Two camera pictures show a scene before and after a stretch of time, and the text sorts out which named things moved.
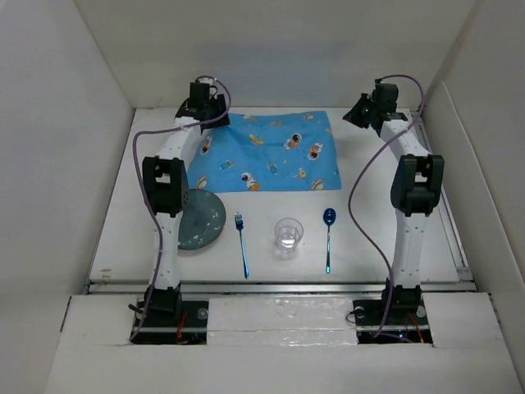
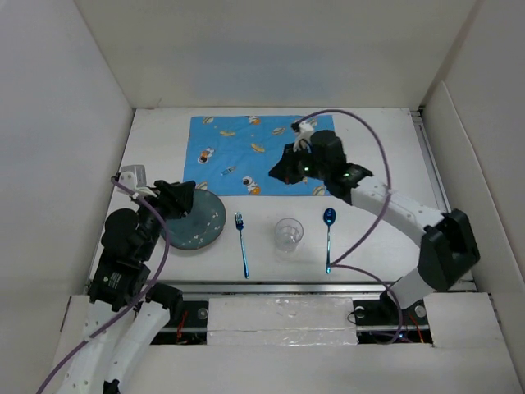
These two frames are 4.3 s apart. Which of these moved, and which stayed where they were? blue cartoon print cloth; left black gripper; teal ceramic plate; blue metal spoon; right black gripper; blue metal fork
Moved: left black gripper; right black gripper
Stayed: blue metal fork; blue metal spoon; blue cartoon print cloth; teal ceramic plate
